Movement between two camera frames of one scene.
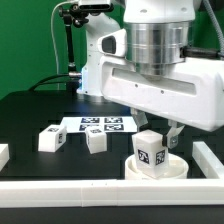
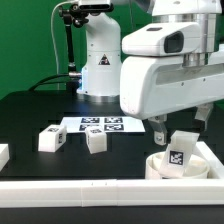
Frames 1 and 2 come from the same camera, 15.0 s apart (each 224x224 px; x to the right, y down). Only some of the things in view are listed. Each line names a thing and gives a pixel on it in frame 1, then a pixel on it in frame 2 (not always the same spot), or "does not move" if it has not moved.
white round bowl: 177,169 -> 197,167
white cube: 151,155 -> 178,153
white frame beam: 207,191 does not move
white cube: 52,138 does not move
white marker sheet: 112,124 does not move
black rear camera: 96,7 does not move
